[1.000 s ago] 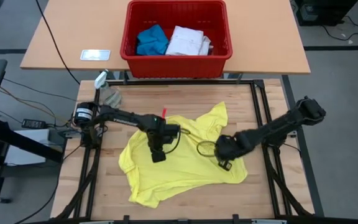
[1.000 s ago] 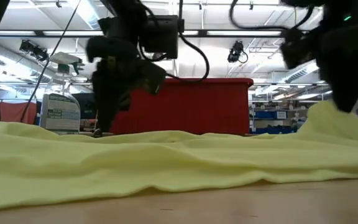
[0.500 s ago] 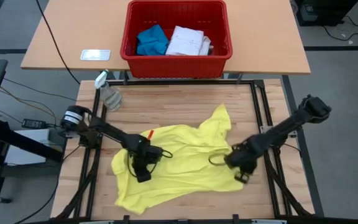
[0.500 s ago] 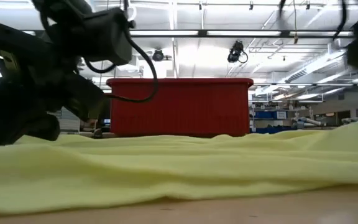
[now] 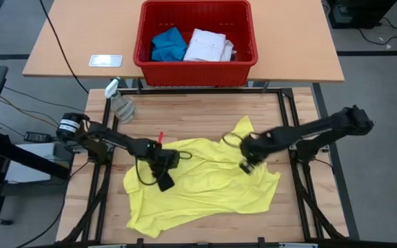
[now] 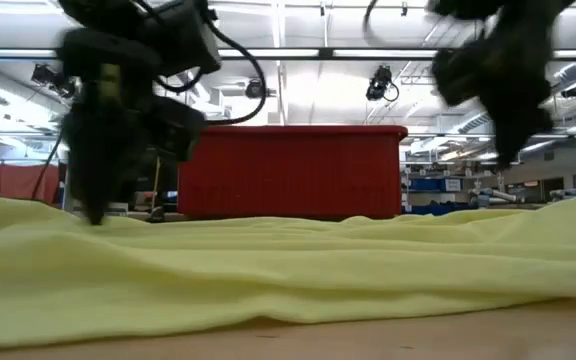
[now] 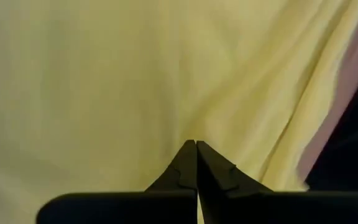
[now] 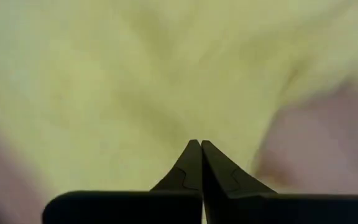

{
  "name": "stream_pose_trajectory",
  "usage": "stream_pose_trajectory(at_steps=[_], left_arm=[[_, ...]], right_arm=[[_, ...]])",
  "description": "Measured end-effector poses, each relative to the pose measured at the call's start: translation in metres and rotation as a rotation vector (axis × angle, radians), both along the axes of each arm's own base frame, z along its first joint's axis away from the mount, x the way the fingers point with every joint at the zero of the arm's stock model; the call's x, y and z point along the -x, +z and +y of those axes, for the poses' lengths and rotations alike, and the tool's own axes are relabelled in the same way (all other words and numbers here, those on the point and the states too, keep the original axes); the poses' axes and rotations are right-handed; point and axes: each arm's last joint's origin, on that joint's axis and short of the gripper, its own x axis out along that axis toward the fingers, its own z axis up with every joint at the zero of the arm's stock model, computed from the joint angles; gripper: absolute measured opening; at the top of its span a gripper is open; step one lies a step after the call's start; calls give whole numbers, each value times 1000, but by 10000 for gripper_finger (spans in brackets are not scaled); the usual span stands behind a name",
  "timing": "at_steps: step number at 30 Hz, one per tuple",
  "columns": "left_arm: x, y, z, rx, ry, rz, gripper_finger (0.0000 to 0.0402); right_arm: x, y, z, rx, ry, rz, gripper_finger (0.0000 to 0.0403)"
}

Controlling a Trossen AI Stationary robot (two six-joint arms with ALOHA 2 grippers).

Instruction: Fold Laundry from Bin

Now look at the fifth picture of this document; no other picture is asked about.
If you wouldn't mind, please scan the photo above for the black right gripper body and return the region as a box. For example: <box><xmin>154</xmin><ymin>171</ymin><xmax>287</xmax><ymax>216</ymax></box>
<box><xmin>241</xmin><ymin>135</ymin><xmax>272</xmax><ymax>166</ymax></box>

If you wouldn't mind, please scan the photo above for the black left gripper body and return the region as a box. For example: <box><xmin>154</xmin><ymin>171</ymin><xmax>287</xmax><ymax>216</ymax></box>
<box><xmin>149</xmin><ymin>148</ymin><xmax>182</xmax><ymax>178</ymax></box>

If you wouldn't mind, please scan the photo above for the yellow t-shirt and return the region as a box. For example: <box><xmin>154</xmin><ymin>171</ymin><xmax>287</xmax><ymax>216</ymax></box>
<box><xmin>122</xmin><ymin>116</ymin><xmax>282</xmax><ymax>239</ymax></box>

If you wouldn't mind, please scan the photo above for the red plastic laundry bin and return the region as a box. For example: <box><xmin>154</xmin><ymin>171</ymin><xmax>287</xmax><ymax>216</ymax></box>
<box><xmin>133</xmin><ymin>0</ymin><xmax>258</xmax><ymax>87</ymax></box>

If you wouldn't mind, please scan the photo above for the clear spray bottle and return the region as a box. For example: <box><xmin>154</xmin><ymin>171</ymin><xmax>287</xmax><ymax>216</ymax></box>
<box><xmin>104</xmin><ymin>76</ymin><xmax>137</xmax><ymax>124</ymax></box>

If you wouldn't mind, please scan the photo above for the light wooden desk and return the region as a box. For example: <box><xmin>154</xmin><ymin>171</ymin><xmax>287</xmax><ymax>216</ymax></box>
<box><xmin>21</xmin><ymin>0</ymin><xmax>345</xmax><ymax>83</ymax></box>

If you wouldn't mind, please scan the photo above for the blue garment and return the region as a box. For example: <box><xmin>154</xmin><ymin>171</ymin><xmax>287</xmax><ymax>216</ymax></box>
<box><xmin>151</xmin><ymin>26</ymin><xmax>188</xmax><ymax>63</ymax></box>

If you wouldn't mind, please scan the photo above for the white folded garment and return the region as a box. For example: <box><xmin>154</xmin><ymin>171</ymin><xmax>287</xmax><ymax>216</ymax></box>
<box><xmin>183</xmin><ymin>28</ymin><xmax>227</xmax><ymax>63</ymax></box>

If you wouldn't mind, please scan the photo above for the black power adapter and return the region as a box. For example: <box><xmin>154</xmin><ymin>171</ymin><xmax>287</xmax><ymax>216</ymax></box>
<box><xmin>23</xmin><ymin>131</ymin><xmax>52</xmax><ymax>143</ymax></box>

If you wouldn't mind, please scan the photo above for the white box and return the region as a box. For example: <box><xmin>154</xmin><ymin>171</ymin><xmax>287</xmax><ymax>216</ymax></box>
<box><xmin>4</xmin><ymin>143</ymin><xmax>57</xmax><ymax>183</ymax></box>

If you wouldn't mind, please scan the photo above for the black equipment cart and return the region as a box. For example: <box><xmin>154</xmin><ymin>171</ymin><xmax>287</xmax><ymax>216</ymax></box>
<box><xmin>327</xmin><ymin>0</ymin><xmax>397</xmax><ymax>30</ymax></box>

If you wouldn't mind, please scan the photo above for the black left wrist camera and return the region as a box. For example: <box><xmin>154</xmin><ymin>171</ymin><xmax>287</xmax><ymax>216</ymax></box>
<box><xmin>156</xmin><ymin>172</ymin><xmax>176</xmax><ymax>193</ymax></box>

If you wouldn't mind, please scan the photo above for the black left camera cable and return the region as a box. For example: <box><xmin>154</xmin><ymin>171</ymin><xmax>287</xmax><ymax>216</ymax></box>
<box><xmin>134</xmin><ymin>150</ymin><xmax>193</xmax><ymax>187</ymax></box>

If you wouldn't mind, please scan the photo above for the black camera cable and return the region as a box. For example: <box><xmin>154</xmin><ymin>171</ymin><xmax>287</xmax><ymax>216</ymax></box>
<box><xmin>221</xmin><ymin>132</ymin><xmax>246</xmax><ymax>149</ymax></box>
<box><xmin>134</xmin><ymin>150</ymin><xmax>193</xmax><ymax>187</ymax></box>

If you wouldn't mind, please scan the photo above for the black right camera cable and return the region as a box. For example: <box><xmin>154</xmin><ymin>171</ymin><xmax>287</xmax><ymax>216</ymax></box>
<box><xmin>221</xmin><ymin>132</ymin><xmax>246</xmax><ymax>149</ymax></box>

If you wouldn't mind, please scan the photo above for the black aluminium table frame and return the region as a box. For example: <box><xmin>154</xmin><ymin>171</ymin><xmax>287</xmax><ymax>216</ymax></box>
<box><xmin>59</xmin><ymin>87</ymin><xmax>349</xmax><ymax>248</ymax></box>

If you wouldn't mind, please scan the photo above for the brown floor cable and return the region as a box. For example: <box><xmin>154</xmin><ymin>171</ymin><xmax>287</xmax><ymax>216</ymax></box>
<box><xmin>0</xmin><ymin>96</ymin><xmax>60</xmax><ymax>127</ymax></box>

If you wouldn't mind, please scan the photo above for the black floor cable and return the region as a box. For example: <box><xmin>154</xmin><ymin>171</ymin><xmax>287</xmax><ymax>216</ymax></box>
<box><xmin>356</xmin><ymin>17</ymin><xmax>397</xmax><ymax>45</ymax></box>

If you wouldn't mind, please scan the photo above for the black hanging cable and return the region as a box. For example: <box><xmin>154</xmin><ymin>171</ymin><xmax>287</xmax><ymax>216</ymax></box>
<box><xmin>39</xmin><ymin>0</ymin><xmax>89</xmax><ymax>94</ymax></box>

